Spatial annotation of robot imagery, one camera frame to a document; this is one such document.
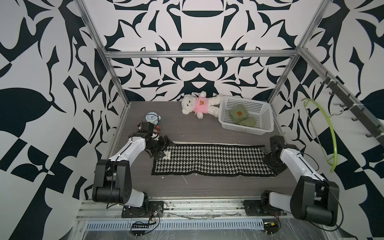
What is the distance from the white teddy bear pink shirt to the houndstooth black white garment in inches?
9.0

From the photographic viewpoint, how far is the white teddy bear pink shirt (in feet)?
3.58

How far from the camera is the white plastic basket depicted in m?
0.99

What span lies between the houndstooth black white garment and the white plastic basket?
4.5 inches

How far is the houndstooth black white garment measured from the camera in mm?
865

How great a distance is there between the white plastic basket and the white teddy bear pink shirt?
0.03 m
